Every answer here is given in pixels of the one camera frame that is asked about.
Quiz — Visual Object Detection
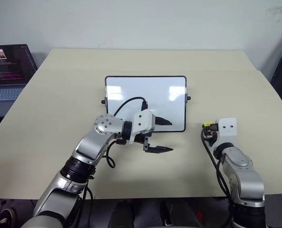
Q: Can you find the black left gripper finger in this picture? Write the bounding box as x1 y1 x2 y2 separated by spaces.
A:
156 116 174 126
143 136 175 154

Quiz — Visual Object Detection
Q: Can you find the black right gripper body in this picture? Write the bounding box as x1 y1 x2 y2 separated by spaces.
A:
204 123 219 146

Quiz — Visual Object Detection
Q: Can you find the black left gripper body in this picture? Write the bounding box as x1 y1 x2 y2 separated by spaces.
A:
133 114 157 143

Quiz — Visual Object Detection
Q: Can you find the black-framed whiteboard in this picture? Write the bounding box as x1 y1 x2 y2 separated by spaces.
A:
100 75 192 133

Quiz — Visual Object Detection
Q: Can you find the dark rounded shape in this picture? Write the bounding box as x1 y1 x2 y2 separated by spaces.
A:
108 200 135 228
159 200 204 228

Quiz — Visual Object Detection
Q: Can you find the open grey laptop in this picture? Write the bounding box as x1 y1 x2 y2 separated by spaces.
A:
0 44 39 119

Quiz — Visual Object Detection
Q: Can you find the black shoe with white sole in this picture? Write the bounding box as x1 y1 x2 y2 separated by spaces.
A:
0 207 17 228

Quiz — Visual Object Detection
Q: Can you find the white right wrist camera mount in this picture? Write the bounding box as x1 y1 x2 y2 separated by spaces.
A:
216 117 238 143

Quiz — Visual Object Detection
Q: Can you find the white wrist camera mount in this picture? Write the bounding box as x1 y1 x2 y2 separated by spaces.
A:
128 110 156 145
216 117 238 143

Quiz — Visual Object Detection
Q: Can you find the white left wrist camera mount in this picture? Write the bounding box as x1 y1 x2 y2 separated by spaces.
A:
128 110 156 145

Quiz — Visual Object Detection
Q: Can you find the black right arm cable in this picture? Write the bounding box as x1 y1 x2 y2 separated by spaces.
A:
199 126 235 228

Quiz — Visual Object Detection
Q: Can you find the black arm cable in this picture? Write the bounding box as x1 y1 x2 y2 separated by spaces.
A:
199 126 235 228
82 139 123 228

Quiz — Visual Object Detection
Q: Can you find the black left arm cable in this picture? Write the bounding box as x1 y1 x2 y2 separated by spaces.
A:
82 139 123 228

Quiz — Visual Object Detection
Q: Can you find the black left wrist camera cable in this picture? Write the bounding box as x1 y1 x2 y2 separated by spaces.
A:
112 96 148 117

